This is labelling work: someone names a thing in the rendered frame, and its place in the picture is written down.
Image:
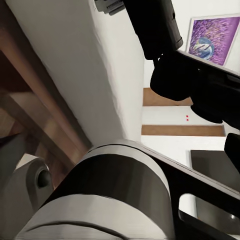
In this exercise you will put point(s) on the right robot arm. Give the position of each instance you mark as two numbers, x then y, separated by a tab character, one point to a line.
178	75

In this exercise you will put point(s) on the bed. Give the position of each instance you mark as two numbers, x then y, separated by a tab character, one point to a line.
71	76

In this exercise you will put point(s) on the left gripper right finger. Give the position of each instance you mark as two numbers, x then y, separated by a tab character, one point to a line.
232	149

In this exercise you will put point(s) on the painting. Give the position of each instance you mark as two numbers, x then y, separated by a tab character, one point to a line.
213	38

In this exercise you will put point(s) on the wall mounted tv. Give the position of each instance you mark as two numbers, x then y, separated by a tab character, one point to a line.
218	166

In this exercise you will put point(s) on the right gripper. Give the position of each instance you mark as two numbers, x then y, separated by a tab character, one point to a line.
148	15

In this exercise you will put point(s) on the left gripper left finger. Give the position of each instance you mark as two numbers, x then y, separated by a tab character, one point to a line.
12	150

